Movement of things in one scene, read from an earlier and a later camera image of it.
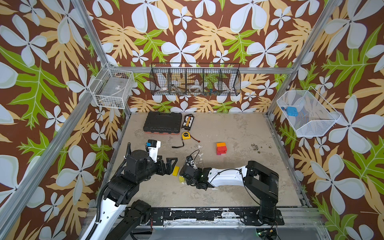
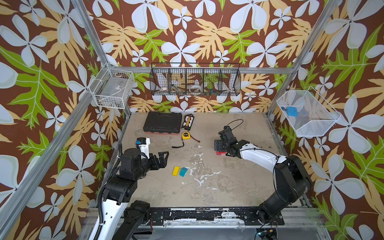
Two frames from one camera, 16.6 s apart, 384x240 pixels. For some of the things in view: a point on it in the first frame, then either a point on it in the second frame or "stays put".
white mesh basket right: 315,117 stays put
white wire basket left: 111,88 stays put
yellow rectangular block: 176,170 stays put
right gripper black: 192,174 to 223,145
